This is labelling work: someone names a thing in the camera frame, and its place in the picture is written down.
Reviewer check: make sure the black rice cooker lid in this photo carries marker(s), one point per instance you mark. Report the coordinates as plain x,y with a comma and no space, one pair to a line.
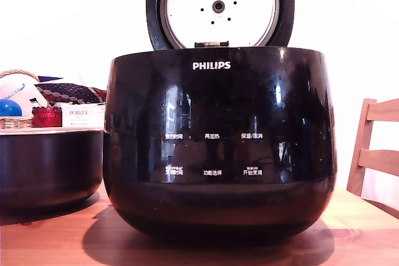
218,4

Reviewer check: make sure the black Philips rice cooker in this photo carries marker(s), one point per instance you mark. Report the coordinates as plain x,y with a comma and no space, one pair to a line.
218,141

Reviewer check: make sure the white Porlex box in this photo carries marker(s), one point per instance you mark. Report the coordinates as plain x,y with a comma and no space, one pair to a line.
79,116

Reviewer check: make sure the dark dotted patterned cloth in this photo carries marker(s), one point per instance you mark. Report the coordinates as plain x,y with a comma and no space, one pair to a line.
71,92

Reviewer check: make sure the red glass jar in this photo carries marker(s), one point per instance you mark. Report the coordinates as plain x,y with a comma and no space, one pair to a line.
46,117

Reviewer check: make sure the black inner cooking pot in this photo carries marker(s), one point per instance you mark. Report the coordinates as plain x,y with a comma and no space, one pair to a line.
46,166

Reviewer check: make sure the wooden chair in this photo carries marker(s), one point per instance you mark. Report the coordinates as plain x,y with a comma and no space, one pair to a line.
371,154

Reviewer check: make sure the white rounded bag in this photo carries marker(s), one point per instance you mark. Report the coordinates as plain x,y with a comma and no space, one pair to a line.
18,90

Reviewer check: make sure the woven wicker basket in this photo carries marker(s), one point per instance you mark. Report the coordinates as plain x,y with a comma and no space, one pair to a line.
14,122

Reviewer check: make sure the blue ball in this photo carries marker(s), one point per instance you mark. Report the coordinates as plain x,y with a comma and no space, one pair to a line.
10,108

